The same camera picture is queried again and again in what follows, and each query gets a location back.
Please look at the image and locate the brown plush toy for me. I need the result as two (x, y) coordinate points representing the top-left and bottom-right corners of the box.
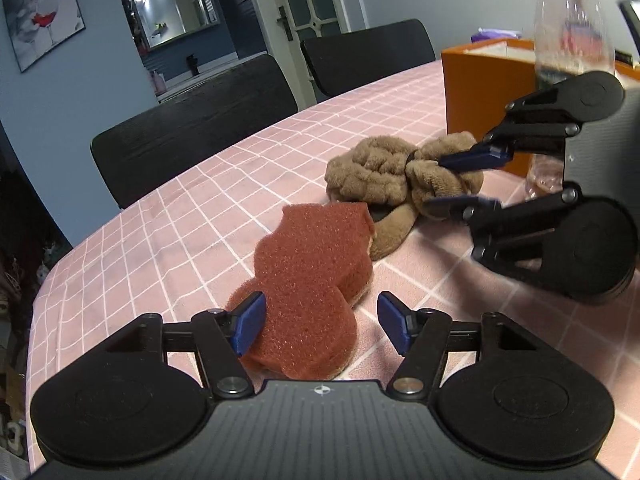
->
(324, 132), (484, 260)

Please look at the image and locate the reddish brown sponge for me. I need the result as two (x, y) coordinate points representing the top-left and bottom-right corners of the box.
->
(226, 203), (375, 380)

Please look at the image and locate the orange cardboard box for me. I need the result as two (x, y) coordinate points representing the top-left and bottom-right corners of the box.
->
(440, 38), (640, 179)

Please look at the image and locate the purple tissue pack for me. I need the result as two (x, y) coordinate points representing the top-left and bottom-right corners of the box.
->
(471, 27), (522, 44)

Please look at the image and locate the clear plastic water bottle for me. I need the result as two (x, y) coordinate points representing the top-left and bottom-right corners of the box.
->
(524, 0), (618, 198)

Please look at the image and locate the right black chair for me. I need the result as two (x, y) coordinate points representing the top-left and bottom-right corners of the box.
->
(300, 18), (436, 98)

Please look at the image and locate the black chair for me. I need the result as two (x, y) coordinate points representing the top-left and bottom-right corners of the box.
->
(300, 18), (436, 98)
(90, 54), (298, 209)

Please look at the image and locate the smartphone on stand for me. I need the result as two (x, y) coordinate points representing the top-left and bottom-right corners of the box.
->
(617, 0), (640, 52)

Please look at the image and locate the white glass panel door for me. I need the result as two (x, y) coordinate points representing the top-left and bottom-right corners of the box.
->
(252, 0), (369, 110)

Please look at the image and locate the left black chair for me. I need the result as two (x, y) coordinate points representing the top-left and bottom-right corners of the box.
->
(90, 54), (298, 209)

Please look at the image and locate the white sideboard cabinet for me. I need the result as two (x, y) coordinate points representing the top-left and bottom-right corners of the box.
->
(156, 51), (267, 104)

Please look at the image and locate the wall mirror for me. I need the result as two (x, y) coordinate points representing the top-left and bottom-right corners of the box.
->
(129, 0), (219, 50)

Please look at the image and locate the wine glass wall picture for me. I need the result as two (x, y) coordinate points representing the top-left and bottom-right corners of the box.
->
(1, 0), (86, 73)

